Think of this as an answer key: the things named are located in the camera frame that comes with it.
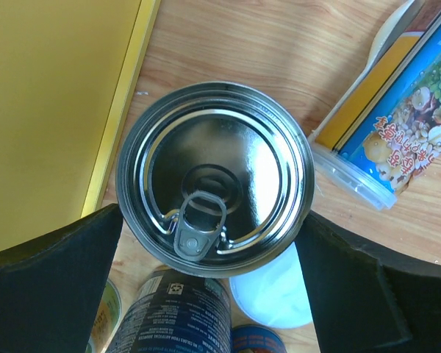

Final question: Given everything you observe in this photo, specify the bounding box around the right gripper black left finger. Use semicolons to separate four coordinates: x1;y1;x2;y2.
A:
0;204;123;352

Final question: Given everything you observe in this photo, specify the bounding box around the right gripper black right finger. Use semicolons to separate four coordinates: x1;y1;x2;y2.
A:
295;212;441;352

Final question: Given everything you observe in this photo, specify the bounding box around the blue Progresso soup can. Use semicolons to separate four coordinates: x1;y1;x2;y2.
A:
107;265;232;353
116;82;315;278

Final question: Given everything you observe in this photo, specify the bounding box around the yellow-green can clear lid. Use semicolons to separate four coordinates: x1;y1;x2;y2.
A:
85;279;122;353

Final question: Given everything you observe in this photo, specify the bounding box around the white-lid can near soup cans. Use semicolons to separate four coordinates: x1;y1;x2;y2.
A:
229;243;312;329

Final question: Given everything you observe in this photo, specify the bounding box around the purple-label can with spoon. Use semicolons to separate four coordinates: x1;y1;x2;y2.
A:
232;324;287;353

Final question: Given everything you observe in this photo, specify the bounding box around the lying blue porridge can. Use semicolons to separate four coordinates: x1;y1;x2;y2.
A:
309;1;441;210

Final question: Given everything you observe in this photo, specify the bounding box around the yellow wooden cabinet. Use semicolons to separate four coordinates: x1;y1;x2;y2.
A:
0;1;159;251

